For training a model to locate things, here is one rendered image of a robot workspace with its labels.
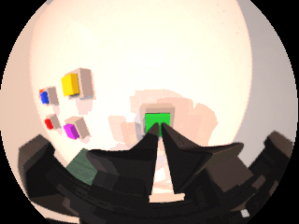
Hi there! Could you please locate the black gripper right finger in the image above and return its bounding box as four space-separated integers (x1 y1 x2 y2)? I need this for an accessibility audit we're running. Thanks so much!
162 122 244 195

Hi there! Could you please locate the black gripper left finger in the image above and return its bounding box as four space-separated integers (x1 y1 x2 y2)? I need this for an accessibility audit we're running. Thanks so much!
86 122 160 197

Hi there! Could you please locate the purple button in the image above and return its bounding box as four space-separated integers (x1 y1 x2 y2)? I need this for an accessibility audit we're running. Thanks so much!
64 116 90 141

